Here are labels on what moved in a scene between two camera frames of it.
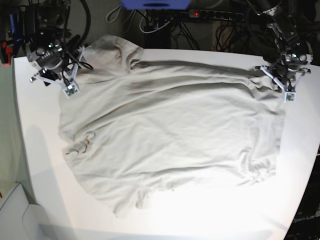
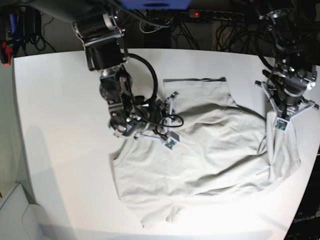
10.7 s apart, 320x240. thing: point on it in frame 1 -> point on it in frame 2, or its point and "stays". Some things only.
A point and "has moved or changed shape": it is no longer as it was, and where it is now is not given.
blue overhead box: x=156 y=4 stays
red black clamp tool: x=6 y=54 stays
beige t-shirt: x=156 y=127 has moved or changed shape
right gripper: x=287 y=72 -> x=288 y=105
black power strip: x=216 y=14 stays
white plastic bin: x=20 y=220 stays
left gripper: x=58 y=61 -> x=155 y=120
